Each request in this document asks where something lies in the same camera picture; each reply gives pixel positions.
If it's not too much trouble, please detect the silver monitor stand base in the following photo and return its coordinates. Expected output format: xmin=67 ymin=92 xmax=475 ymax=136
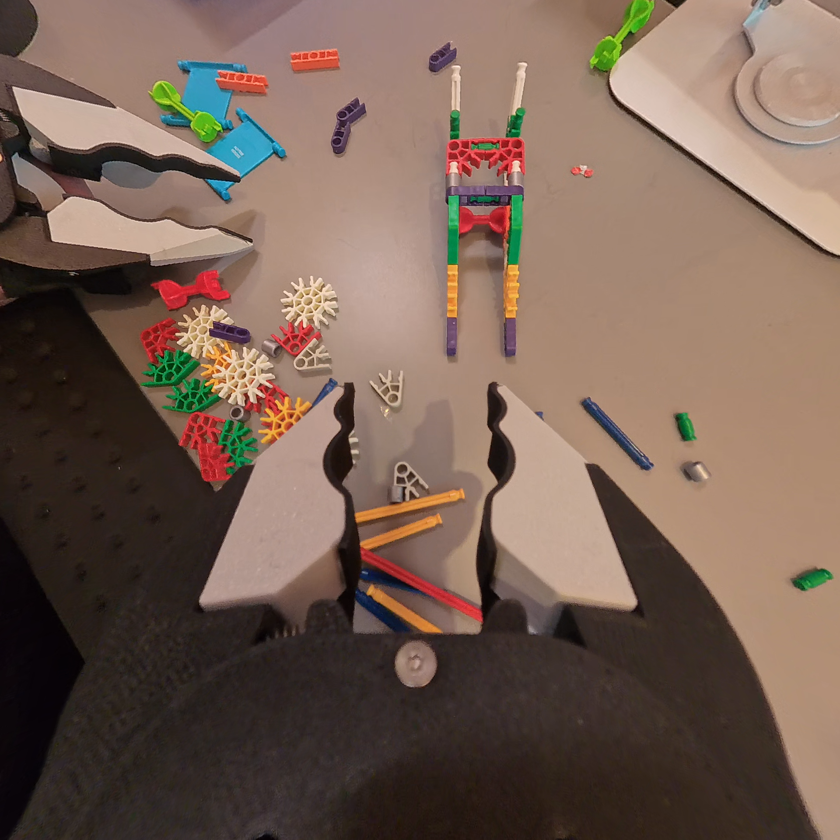
xmin=609 ymin=0 xmax=840 ymax=257

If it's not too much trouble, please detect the blue toy panel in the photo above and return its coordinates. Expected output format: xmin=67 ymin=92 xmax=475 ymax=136
xmin=177 ymin=60 xmax=249 ymax=129
xmin=205 ymin=108 xmax=287 ymax=201

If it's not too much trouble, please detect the pile of colourful toy rods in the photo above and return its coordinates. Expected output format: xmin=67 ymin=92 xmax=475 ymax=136
xmin=354 ymin=487 xmax=483 ymax=634

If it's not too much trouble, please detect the colourful toy construction model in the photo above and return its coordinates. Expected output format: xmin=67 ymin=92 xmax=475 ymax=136
xmin=445 ymin=62 xmax=529 ymax=358

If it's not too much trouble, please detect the pile of colourful toy connectors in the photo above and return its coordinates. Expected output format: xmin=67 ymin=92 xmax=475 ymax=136
xmin=140 ymin=304 xmax=312 ymax=483

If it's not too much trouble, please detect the red bow-shaped toy piece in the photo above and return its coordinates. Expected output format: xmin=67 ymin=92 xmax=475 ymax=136
xmin=151 ymin=270 xmax=231 ymax=311

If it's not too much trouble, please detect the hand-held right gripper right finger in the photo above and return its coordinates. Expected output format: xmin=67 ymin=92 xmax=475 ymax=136
xmin=481 ymin=382 xmax=639 ymax=610

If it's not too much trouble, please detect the white snowflake toy connector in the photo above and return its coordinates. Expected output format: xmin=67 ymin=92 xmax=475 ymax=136
xmin=281 ymin=276 xmax=339 ymax=329

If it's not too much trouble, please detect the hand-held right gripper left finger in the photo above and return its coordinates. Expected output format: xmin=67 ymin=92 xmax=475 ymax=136
xmin=199 ymin=382 xmax=360 ymax=610

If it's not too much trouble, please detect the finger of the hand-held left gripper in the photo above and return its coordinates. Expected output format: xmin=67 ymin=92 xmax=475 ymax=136
xmin=47 ymin=196 xmax=255 ymax=268
xmin=12 ymin=84 xmax=242 ymax=185

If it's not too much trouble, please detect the lime green toy piece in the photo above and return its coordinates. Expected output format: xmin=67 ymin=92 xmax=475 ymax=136
xmin=588 ymin=0 xmax=655 ymax=71
xmin=149 ymin=80 xmax=224 ymax=143

